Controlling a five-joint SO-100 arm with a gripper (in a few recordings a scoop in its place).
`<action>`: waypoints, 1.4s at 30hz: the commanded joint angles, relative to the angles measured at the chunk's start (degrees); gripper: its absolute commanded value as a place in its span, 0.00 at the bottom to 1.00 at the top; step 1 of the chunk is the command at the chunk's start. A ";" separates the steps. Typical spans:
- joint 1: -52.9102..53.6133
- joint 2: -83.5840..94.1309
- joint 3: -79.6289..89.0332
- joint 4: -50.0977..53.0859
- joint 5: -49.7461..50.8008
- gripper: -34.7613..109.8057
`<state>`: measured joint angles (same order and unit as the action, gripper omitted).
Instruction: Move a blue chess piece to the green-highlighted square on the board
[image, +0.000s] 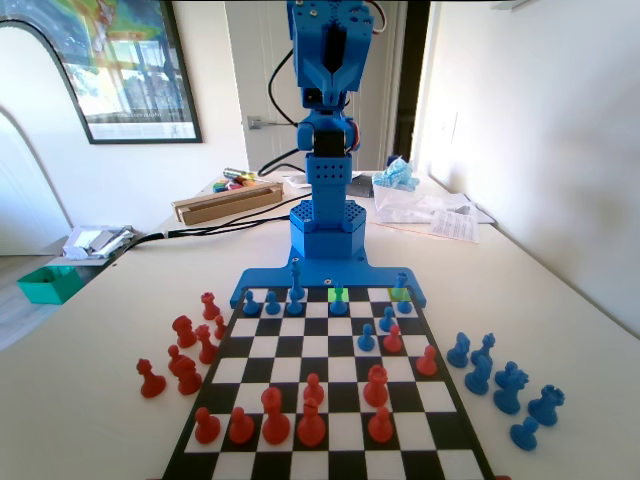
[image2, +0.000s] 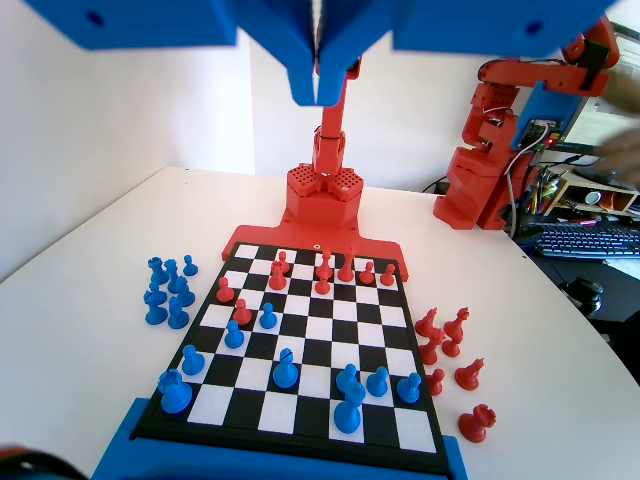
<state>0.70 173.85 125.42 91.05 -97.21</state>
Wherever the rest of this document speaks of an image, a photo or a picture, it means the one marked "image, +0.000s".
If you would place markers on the black and white chessboard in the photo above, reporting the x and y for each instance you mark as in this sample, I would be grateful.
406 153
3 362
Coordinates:
295 345

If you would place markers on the colourful marker set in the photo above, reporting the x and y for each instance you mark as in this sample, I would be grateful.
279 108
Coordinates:
222 187

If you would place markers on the long cardboard box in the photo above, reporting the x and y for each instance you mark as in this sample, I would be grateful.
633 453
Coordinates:
225 207

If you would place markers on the red chess bishop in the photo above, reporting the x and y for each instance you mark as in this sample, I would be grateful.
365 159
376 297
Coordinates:
311 427

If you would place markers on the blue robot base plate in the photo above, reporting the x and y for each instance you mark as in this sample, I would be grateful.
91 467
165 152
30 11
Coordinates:
270 280

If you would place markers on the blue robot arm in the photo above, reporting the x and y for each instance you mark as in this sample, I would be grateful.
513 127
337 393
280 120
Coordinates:
327 230

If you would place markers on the black framed poster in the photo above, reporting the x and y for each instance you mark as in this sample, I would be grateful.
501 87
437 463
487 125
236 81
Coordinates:
130 75

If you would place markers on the printed text sheet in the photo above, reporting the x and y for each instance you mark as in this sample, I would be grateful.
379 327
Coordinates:
455 226

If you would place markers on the bag of blue parts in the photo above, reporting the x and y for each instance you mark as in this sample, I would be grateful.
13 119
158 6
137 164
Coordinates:
395 175

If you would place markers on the clear plastic bag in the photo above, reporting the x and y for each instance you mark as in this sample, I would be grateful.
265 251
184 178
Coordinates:
400 205

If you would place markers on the dark grey booklet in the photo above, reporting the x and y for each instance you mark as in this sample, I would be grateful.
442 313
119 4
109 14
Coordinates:
361 186

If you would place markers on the dark low side table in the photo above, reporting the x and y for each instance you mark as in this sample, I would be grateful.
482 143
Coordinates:
107 263

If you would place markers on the blue chess bishop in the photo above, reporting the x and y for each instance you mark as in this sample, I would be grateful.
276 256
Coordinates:
338 307
478 377

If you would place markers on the small printed paper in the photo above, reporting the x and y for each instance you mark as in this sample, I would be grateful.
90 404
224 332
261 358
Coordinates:
297 181

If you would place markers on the white arched panel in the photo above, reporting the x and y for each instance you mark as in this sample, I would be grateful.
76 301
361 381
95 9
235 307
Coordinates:
30 90

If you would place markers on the green plastic bin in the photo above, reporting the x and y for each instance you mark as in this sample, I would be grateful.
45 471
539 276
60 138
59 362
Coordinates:
45 290

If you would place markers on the white door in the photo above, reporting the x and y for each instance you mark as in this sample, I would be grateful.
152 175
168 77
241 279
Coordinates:
240 75

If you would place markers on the red chess queen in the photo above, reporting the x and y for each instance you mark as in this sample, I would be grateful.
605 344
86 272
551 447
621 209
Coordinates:
206 347

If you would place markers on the red chess knight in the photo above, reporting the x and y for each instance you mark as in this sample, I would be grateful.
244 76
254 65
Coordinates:
188 377
184 332

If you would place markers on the metallic cylinder flashlight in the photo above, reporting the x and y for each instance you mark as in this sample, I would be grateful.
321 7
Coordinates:
235 173

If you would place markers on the blue chess queen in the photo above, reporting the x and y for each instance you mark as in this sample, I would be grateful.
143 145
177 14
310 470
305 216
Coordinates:
484 350

